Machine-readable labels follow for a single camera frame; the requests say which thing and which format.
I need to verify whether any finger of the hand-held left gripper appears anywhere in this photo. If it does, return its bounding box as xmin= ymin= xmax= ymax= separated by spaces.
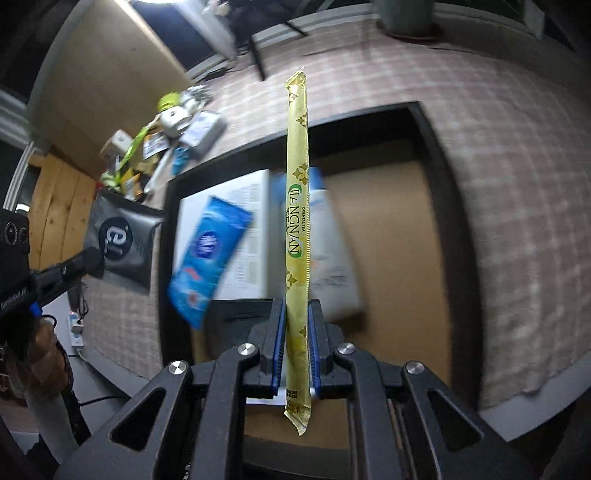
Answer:
xmin=28 ymin=247 xmax=105 ymax=308

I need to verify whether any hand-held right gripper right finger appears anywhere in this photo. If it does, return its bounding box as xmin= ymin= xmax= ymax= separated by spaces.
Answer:
xmin=308 ymin=299 xmax=541 ymax=480

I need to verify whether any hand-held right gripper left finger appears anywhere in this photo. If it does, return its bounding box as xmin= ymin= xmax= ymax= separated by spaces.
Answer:
xmin=53 ymin=298 xmax=284 ymax=480

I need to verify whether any dark grey case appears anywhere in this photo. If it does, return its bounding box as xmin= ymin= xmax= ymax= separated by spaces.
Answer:
xmin=205 ymin=299 xmax=278 ymax=352

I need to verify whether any black pouch with white logo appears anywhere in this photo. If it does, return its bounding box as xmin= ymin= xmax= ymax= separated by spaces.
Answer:
xmin=83 ymin=188 xmax=166 ymax=292

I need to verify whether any white lotion bottle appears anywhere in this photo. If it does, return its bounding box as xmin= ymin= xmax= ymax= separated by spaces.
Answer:
xmin=272 ymin=166 xmax=365 ymax=321

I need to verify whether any blue wet wipes packet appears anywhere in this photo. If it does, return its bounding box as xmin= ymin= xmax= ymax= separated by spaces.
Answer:
xmin=167 ymin=196 xmax=254 ymax=329

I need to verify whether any yellow tea stick packet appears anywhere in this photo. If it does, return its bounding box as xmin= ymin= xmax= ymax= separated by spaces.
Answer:
xmin=283 ymin=67 xmax=314 ymax=437

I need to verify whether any grey cardboard box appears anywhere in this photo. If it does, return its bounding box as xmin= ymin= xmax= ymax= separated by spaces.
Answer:
xmin=173 ymin=170 xmax=287 ymax=301

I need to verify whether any black tray with cork bottom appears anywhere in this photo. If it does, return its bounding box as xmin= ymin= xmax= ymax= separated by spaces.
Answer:
xmin=157 ymin=102 xmax=481 ymax=462

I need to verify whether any person's left hand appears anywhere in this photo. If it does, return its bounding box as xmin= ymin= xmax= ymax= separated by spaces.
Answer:
xmin=14 ymin=314 xmax=70 ymax=402

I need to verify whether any white power strip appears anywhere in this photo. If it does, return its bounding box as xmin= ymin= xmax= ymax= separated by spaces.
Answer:
xmin=68 ymin=310 xmax=88 ymax=349

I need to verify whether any pine wood board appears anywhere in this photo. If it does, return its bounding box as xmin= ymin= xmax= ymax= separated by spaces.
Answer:
xmin=28 ymin=152 xmax=100 ymax=273

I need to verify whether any white plastic spoon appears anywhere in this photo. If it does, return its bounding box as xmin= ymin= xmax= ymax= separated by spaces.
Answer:
xmin=143 ymin=148 xmax=178 ymax=195

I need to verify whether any orange tissue box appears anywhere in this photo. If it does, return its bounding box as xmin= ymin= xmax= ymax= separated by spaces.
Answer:
xmin=100 ymin=130 xmax=134 ymax=160

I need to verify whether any lime green duster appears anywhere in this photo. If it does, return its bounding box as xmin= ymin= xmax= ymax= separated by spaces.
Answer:
xmin=115 ymin=127 xmax=151 ymax=178

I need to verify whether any printed photo sheet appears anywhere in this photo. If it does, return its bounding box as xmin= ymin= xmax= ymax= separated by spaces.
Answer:
xmin=142 ymin=131 xmax=167 ymax=160

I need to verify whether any small white box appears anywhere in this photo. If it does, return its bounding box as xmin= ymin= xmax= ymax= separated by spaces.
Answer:
xmin=179 ymin=111 xmax=228 ymax=158

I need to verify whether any white instant camera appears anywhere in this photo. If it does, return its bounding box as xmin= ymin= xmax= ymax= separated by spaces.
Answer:
xmin=159 ymin=105 xmax=192 ymax=139

